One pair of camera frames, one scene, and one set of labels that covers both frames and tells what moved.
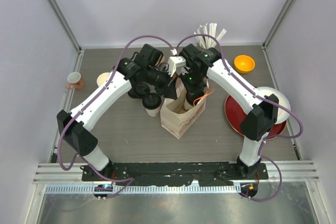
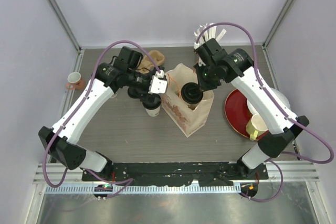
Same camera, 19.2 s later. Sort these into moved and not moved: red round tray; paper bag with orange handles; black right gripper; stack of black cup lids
Moved: paper bag with orange handles; black right gripper
Not moved: stack of black cup lids; red round tray
